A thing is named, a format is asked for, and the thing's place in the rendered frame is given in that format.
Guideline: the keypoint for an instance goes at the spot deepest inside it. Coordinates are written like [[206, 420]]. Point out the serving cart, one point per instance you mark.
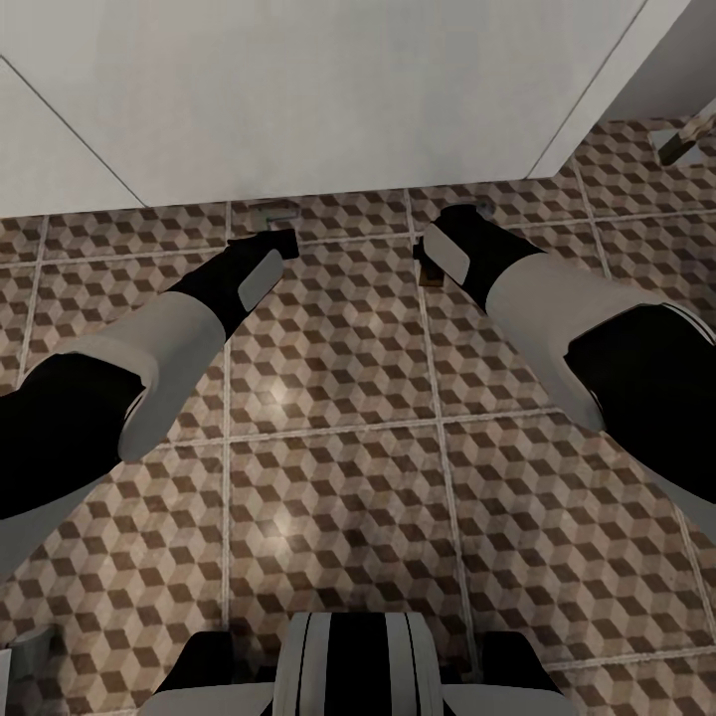
[[26, 653]]

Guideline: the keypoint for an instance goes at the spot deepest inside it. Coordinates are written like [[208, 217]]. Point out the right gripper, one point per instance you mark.
[[419, 253]]

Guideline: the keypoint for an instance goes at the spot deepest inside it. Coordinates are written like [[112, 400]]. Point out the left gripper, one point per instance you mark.
[[285, 243]]

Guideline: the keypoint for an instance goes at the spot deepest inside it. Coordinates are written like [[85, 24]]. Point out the mousetrap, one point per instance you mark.
[[431, 276]]

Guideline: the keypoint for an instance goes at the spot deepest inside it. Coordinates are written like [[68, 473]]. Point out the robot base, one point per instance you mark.
[[515, 683]]

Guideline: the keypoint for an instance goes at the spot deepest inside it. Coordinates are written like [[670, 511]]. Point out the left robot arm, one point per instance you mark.
[[113, 395]]

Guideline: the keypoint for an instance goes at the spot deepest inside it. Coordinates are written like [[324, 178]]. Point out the bathtub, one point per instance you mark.
[[678, 147]]

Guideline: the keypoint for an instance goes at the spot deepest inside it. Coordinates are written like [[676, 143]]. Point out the furniture sink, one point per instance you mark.
[[119, 104]]

